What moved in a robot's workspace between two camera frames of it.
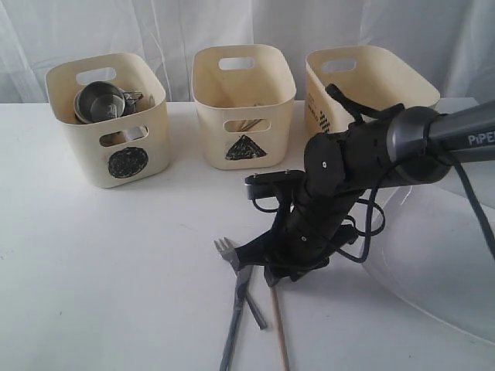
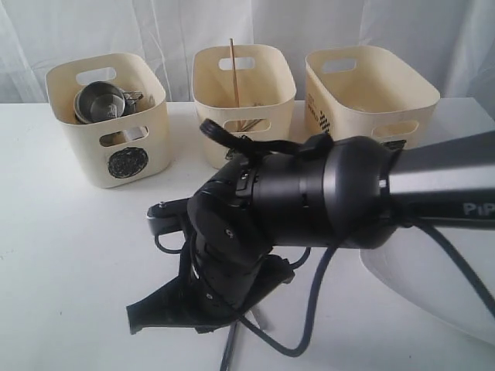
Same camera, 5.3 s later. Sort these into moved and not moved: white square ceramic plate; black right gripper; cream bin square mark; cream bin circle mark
Moved: black right gripper
Not moved: cream bin circle mark; cream bin square mark; white square ceramic plate
